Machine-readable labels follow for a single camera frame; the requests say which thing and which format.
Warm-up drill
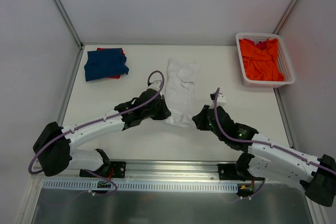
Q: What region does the magenta garment in basket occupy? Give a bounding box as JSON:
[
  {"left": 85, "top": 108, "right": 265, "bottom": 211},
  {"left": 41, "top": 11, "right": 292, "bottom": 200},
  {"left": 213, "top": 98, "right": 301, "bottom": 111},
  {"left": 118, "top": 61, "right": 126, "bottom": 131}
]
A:
[{"left": 255, "top": 41, "right": 267, "bottom": 50}]

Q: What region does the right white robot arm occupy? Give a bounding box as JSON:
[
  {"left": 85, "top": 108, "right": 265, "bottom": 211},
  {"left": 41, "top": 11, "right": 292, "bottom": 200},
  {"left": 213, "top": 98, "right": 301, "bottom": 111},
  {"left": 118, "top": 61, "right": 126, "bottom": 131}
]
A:
[{"left": 192, "top": 105, "right": 335, "bottom": 207}]

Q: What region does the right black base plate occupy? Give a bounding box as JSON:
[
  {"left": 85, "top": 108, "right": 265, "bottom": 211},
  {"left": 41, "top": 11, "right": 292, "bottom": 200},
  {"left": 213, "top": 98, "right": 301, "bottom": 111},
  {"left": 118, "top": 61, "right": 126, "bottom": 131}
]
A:
[{"left": 217, "top": 163, "right": 264, "bottom": 182}]

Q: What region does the folded red t shirt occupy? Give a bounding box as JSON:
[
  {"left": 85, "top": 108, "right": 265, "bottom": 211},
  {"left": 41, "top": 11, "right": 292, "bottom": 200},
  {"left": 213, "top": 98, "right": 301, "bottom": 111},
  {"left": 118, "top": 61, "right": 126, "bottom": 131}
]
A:
[{"left": 96, "top": 48, "right": 125, "bottom": 79}]

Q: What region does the folded blue t shirt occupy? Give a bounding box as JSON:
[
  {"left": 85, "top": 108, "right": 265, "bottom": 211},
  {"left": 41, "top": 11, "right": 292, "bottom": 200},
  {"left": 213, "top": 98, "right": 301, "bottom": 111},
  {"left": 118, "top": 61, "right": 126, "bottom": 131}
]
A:
[{"left": 84, "top": 48, "right": 129, "bottom": 82}]

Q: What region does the white t shirt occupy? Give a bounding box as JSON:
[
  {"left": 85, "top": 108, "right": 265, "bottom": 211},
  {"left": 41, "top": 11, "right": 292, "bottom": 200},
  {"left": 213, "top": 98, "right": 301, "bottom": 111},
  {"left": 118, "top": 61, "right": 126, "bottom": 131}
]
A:
[{"left": 165, "top": 58, "right": 201, "bottom": 128}]

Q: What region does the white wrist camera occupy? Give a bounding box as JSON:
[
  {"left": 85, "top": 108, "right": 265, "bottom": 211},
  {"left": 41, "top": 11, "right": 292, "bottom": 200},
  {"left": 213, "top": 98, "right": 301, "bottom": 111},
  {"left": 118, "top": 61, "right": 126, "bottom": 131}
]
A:
[
  {"left": 148, "top": 80, "right": 162, "bottom": 92},
  {"left": 210, "top": 93, "right": 227, "bottom": 106}
]

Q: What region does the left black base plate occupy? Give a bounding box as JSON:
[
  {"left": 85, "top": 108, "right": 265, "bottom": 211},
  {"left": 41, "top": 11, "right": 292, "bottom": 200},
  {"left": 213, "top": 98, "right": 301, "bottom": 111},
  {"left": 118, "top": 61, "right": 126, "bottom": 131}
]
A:
[{"left": 79, "top": 159, "right": 126, "bottom": 178}]

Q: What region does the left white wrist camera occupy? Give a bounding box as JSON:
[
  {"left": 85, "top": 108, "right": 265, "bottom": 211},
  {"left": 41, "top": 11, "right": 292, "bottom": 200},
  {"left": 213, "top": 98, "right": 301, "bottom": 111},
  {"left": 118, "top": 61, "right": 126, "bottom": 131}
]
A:
[{"left": 148, "top": 80, "right": 162, "bottom": 92}]

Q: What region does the white slotted cable duct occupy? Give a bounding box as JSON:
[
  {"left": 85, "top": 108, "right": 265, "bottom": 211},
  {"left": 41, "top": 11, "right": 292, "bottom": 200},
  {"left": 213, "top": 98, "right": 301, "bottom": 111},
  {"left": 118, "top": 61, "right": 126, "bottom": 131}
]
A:
[{"left": 42, "top": 179, "right": 238, "bottom": 194}]

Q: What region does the white plastic basket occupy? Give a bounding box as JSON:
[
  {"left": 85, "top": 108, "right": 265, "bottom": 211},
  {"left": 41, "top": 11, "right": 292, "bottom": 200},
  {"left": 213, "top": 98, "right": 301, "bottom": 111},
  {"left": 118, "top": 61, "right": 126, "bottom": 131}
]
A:
[{"left": 236, "top": 33, "right": 295, "bottom": 88}]

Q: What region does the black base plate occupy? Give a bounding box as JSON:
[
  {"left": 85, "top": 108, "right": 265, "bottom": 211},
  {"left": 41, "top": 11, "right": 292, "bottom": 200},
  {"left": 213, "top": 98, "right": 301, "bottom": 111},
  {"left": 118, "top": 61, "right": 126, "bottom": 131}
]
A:
[
  {"left": 217, "top": 163, "right": 264, "bottom": 182},
  {"left": 79, "top": 159, "right": 126, "bottom": 178}
]

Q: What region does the aluminium mounting rail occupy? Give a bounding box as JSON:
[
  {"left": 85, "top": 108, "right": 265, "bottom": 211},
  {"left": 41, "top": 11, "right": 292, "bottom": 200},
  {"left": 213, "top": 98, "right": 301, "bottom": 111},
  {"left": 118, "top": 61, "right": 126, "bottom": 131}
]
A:
[{"left": 31, "top": 159, "right": 289, "bottom": 184}]

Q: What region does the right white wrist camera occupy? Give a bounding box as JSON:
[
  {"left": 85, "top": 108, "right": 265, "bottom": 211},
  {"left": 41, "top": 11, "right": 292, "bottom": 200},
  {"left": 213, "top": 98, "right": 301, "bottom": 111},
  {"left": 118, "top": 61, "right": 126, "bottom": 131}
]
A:
[{"left": 210, "top": 93, "right": 227, "bottom": 106}]

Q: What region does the orange t shirt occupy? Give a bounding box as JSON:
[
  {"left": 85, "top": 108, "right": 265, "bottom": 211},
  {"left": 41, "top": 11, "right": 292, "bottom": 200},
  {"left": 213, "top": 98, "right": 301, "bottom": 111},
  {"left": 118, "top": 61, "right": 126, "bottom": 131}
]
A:
[{"left": 239, "top": 39, "right": 285, "bottom": 81}]

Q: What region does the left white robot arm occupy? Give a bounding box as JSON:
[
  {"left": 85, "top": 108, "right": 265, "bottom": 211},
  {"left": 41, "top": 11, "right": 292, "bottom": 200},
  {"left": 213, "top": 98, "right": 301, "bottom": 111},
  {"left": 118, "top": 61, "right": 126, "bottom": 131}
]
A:
[{"left": 33, "top": 89, "right": 171, "bottom": 178}]

